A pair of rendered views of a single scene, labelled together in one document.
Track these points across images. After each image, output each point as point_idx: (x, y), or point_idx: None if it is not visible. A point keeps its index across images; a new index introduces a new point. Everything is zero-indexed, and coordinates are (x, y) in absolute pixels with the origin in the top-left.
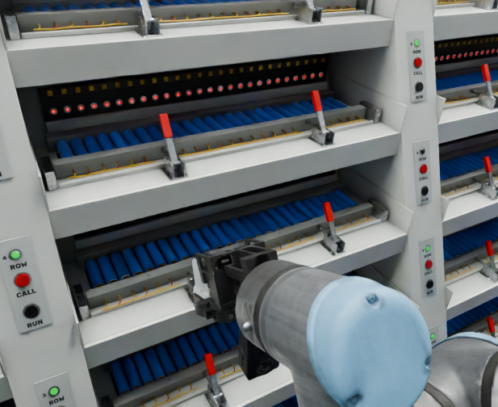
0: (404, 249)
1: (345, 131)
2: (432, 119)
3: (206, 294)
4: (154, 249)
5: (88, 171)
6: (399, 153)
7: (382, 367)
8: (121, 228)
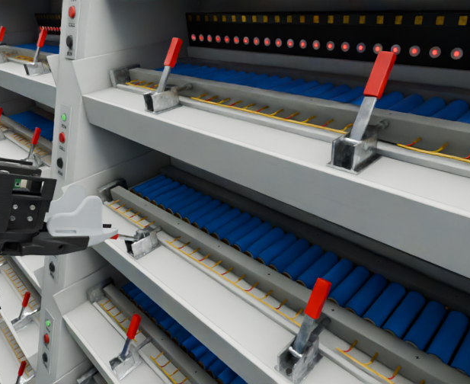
0: None
1: (452, 176)
2: None
3: (46, 216)
4: (188, 197)
5: (145, 85)
6: None
7: None
8: (197, 167)
